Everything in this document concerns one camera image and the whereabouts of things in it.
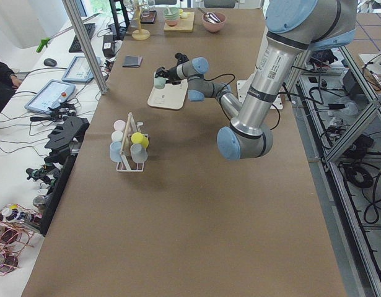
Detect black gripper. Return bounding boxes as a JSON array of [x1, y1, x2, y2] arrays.
[[154, 67, 182, 85]]

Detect green cup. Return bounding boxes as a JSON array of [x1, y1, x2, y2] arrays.
[[154, 77, 166, 90]]

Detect cream rabbit tray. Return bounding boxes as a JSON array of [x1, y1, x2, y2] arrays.
[[147, 80, 188, 110]]

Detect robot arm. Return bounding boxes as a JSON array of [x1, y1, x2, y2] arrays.
[[154, 1, 357, 160]]

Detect pink cup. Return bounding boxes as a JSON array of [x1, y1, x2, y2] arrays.
[[113, 119, 126, 132]]

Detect yellow cup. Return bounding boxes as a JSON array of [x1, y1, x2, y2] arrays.
[[131, 132, 149, 149]]

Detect cream cup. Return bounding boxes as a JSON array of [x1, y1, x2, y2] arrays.
[[111, 131, 124, 142]]

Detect grey cup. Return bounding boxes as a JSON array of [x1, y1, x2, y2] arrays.
[[130, 144, 148, 163]]

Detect blue cup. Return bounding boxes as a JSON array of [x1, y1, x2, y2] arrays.
[[109, 141, 121, 163]]

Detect folded grey cloth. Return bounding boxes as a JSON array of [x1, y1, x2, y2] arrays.
[[122, 55, 143, 68]]

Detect wooden mug tree stand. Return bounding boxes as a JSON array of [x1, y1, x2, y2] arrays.
[[132, 0, 151, 40]]

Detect wooden cutting board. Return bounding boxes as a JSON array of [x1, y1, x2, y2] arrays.
[[164, 12, 195, 32]]

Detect stacked green bowls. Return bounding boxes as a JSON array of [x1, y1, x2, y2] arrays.
[[163, 7, 180, 27]]

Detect black box with label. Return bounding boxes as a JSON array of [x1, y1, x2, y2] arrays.
[[102, 34, 122, 58]]

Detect pink bowl with cutlery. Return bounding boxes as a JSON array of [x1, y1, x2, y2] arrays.
[[201, 12, 227, 33]]

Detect far teach pendant tablet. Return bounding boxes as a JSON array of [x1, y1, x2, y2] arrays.
[[61, 56, 94, 84]]

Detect teach pendant tablet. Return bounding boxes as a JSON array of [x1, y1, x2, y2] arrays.
[[24, 80, 76, 114], [61, 56, 94, 84]]

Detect black keyboard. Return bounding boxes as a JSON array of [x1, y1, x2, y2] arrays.
[[68, 22, 97, 53]]

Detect near teach pendant tablet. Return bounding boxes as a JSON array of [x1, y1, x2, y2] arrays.
[[24, 80, 76, 114]]

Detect black tool holder rack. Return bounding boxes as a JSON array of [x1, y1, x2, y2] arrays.
[[39, 116, 90, 236]]

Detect grey computer mouse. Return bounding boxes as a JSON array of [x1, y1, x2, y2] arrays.
[[43, 58, 57, 67]]

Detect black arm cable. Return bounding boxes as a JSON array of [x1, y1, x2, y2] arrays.
[[202, 73, 281, 131]]

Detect white wire cup rack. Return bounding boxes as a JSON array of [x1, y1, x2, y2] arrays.
[[116, 112, 149, 172]]

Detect aluminium frame post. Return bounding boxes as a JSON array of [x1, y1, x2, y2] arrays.
[[62, 0, 108, 95]]

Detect green handled grabber tool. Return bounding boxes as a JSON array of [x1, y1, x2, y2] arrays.
[[36, 12, 100, 53]]

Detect copper wire basket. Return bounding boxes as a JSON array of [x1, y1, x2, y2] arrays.
[[0, 204, 42, 276]]

